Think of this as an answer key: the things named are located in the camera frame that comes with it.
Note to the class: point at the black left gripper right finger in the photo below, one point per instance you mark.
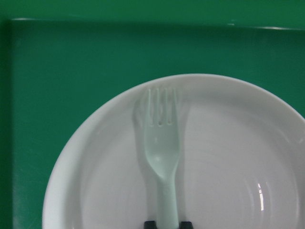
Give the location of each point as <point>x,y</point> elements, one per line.
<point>186,225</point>

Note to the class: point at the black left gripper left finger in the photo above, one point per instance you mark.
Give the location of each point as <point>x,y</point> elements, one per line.
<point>149,225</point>

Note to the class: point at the pale green plastic fork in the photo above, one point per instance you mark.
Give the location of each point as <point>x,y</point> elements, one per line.
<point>162,152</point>

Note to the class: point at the white round plate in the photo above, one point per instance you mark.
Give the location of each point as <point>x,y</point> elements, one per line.
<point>242,163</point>

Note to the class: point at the green plastic tray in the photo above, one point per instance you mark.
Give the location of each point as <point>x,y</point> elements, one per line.
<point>62,59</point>

